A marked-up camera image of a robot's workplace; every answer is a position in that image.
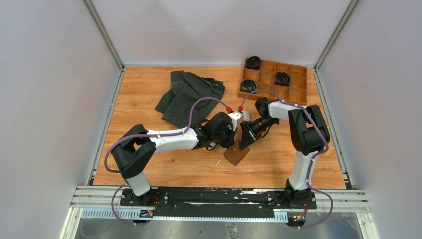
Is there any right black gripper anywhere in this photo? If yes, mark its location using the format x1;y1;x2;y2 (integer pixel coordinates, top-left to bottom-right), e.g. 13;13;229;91
240;117;278;150

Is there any brown leather card holder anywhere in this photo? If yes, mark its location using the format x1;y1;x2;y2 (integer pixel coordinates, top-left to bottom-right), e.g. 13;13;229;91
223;140;250;166

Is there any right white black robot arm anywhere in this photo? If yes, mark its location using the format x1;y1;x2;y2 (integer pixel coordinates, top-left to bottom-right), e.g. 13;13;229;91
239;97;330;208

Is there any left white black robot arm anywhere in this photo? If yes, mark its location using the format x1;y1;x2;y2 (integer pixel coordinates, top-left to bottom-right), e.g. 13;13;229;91
111;112;243;206

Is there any dark green coiled belt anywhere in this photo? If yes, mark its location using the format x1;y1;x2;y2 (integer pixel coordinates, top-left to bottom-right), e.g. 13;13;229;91
239;79;257;93

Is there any dark grey dotted cloth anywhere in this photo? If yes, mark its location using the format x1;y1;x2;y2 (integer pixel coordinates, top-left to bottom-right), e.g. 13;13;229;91
155;70;225;128

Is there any wooden compartment tray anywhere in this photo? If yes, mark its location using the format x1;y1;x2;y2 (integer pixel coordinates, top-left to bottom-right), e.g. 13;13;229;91
237;57;308;105

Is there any black coiled belt middle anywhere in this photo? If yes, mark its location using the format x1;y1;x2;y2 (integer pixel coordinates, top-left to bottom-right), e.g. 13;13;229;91
274;72;291;87

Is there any black coiled belt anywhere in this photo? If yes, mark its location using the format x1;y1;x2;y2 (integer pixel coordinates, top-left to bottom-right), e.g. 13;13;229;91
245;56;262;70
274;72;291;87

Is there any black coiled belt top left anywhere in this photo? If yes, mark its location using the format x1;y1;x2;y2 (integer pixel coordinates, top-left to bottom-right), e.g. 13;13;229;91
245;56;262;70

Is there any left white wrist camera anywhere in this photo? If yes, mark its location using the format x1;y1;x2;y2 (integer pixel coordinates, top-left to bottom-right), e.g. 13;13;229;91
228;111;244;131

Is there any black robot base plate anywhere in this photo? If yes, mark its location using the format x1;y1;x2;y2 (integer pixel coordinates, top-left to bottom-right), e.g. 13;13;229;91
119;187;317;219

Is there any aluminium frame rail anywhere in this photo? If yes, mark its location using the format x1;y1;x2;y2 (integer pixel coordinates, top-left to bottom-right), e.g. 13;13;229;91
71;186;370;213

